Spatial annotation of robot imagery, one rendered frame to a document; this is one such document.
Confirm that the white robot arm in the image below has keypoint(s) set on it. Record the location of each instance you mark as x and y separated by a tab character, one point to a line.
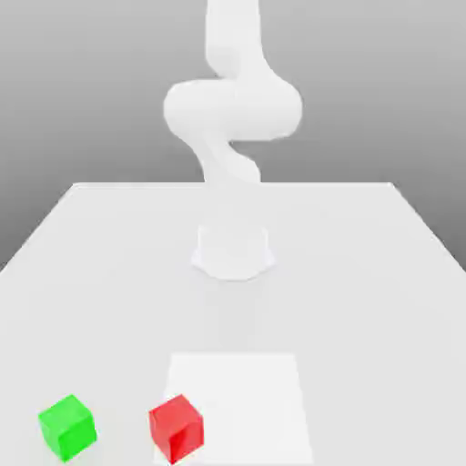
233	109

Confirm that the small red cube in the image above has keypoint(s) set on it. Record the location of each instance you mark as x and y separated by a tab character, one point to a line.
176	427

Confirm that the small green cube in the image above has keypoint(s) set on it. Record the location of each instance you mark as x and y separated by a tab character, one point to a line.
67	427

